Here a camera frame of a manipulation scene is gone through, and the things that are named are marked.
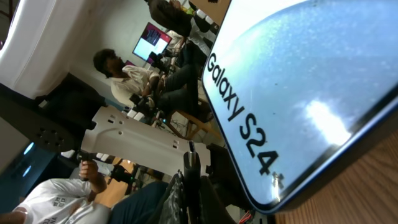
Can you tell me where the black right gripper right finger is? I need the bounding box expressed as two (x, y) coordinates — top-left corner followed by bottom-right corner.
(199, 176), (246, 224)

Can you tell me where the seated person in white shirt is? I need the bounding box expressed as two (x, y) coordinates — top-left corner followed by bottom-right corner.
(93, 49), (213, 123)

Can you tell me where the person in white t-shirt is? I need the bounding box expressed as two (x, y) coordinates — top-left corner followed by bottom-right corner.
(0, 160), (170, 224)

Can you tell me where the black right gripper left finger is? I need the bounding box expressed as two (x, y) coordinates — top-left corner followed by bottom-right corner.
(154, 170), (187, 224)

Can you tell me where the black USB-C charging cable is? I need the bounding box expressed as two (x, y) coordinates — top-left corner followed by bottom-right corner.
(182, 140), (203, 224)

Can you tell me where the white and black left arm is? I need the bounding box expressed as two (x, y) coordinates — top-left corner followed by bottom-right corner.
(1, 1), (190, 175)

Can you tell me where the computer monitor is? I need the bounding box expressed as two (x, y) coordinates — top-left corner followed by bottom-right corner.
(132, 22), (172, 64)

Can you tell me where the wooden chair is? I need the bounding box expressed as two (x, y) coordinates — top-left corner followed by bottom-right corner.
(163, 110), (222, 140)

